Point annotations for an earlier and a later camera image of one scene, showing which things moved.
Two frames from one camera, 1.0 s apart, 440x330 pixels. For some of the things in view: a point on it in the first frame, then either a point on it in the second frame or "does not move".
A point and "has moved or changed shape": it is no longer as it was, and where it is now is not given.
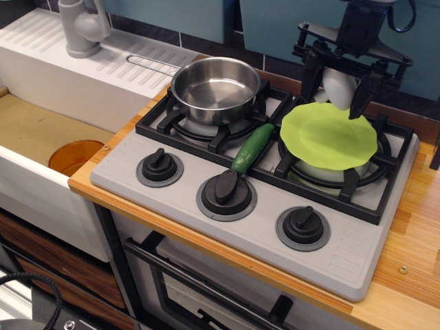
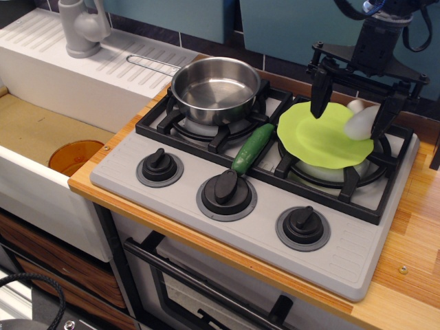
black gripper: (356, 42) -> (370, 60)
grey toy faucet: (84, 28) does not move
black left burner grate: (227, 142) does not move
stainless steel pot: (212, 91) does not move
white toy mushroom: (339, 88) has moved or changed shape
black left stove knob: (159, 170) does not move
